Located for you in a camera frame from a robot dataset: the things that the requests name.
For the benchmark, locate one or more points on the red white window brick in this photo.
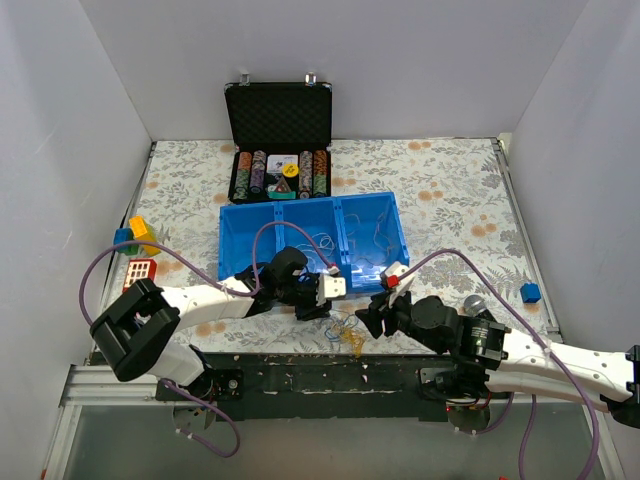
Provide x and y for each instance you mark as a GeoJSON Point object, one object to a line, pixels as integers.
{"type": "Point", "coordinates": [138, 269]}

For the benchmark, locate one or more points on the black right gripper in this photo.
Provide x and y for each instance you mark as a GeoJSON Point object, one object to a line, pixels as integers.
{"type": "Point", "coordinates": [382, 317]}

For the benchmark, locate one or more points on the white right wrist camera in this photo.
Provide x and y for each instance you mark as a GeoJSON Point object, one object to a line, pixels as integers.
{"type": "Point", "coordinates": [396, 280]}

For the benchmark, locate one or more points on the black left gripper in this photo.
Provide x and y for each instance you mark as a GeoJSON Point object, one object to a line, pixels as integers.
{"type": "Point", "coordinates": [310, 301]}

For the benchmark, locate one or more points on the blue toy brick left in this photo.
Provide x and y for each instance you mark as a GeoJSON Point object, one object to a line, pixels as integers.
{"type": "Point", "coordinates": [121, 236]}

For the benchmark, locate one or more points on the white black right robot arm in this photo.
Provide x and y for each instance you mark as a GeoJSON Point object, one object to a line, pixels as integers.
{"type": "Point", "coordinates": [489, 357]}

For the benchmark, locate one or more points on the green toy brick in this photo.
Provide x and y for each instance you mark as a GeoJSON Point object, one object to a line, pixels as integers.
{"type": "Point", "coordinates": [132, 250]}

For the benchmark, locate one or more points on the floral table mat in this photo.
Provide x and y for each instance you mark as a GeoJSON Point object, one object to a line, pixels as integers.
{"type": "Point", "coordinates": [455, 206]}

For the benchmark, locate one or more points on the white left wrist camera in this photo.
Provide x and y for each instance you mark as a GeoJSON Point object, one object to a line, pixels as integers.
{"type": "Point", "coordinates": [330, 288]}

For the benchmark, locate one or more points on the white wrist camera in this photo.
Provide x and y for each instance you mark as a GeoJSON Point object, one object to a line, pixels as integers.
{"type": "Point", "coordinates": [330, 288]}
{"type": "Point", "coordinates": [396, 280]}

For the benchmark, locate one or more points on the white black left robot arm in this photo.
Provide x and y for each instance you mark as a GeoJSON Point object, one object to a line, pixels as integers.
{"type": "Point", "coordinates": [135, 334]}

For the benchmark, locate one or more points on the blue toy cube right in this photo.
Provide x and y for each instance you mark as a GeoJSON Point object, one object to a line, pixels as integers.
{"type": "Point", "coordinates": [530, 293]}

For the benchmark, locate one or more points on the yellow toy brick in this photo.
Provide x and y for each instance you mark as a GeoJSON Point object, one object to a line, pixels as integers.
{"type": "Point", "coordinates": [142, 231]}

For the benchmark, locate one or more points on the blue three-compartment plastic bin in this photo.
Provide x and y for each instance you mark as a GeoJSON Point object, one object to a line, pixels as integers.
{"type": "Point", "coordinates": [361, 234]}

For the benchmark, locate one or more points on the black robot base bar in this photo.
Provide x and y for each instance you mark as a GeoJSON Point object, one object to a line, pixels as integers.
{"type": "Point", "coordinates": [322, 386]}

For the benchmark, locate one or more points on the black poker chip case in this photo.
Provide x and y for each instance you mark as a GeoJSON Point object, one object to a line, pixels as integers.
{"type": "Point", "coordinates": [282, 139]}

